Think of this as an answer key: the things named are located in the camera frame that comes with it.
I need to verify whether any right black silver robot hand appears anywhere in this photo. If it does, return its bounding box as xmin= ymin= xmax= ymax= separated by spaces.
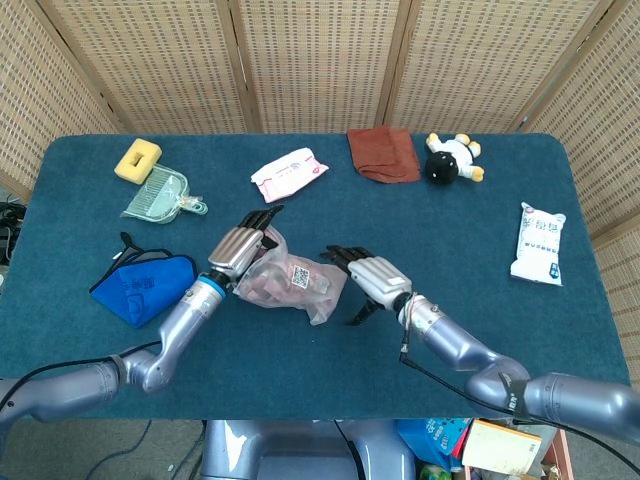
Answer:
xmin=319 ymin=244 xmax=414 ymax=327

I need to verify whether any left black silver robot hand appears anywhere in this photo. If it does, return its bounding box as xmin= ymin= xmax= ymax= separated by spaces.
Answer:
xmin=207 ymin=204 xmax=285 ymax=292

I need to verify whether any pink floral garment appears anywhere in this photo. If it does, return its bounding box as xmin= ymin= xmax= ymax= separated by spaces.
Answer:
xmin=243 ymin=249 xmax=342 ymax=314

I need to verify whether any translucent plastic zip bag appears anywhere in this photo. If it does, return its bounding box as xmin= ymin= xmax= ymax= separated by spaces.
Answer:
xmin=232 ymin=224 xmax=349 ymax=326

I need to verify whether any blue cloth with black trim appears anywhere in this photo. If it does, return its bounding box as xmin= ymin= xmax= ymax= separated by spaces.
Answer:
xmin=88 ymin=231 xmax=200 ymax=330

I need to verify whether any brown folded cloth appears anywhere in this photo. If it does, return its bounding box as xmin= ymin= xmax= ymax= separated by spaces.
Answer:
xmin=346 ymin=125 xmax=421 ymax=184

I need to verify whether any pink white wet wipes pack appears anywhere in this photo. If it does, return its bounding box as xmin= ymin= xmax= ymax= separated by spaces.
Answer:
xmin=250 ymin=146 xmax=330 ymax=204

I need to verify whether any green plastic dustpan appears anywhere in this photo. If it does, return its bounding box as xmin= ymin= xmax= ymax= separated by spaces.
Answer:
xmin=119 ymin=165 xmax=210 ymax=225

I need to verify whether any blue carpet table cover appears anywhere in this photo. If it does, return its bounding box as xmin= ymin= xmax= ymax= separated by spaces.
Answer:
xmin=0 ymin=132 xmax=632 ymax=421

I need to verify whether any black white plush toy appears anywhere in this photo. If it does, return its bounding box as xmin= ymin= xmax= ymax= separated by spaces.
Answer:
xmin=424 ymin=131 xmax=485 ymax=184

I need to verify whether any yellow sponge with hole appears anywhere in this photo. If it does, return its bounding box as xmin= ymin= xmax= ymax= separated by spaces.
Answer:
xmin=113 ymin=139 xmax=164 ymax=181

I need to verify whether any white pouch with blue print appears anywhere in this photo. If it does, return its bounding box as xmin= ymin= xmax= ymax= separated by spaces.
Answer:
xmin=509 ymin=201 xmax=567 ymax=286

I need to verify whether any grey robot torso base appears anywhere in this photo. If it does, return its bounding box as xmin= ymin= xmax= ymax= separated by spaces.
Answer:
xmin=199 ymin=418 xmax=416 ymax=480

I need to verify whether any woven wooden folding screen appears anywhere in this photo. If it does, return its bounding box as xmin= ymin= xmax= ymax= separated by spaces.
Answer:
xmin=0 ymin=0 xmax=640 ymax=391

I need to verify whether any beige yellow book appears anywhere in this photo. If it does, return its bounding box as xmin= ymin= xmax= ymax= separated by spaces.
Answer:
xmin=460 ymin=419 xmax=544 ymax=476

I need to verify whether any pink plastic crate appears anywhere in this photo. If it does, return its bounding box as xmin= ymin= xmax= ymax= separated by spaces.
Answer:
xmin=542 ymin=428 xmax=576 ymax=480

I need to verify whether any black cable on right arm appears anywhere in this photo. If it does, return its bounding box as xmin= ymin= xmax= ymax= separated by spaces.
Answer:
xmin=398 ymin=344 xmax=640 ymax=469

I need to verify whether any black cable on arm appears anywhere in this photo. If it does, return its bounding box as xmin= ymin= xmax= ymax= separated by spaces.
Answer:
xmin=398 ymin=344 xmax=640 ymax=469
xmin=0 ymin=339 xmax=162 ymax=412

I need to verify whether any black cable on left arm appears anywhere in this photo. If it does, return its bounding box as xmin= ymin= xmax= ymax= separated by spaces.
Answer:
xmin=0 ymin=339 xmax=162 ymax=412

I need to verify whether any blue floor cable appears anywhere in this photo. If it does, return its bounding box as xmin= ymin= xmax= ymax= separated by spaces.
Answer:
xmin=87 ymin=419 xmax=154 ymax=480

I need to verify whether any black cable bundle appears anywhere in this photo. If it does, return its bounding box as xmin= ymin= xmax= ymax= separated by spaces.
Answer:
xmin=0 ymin=199 xmax=27 ymax=266

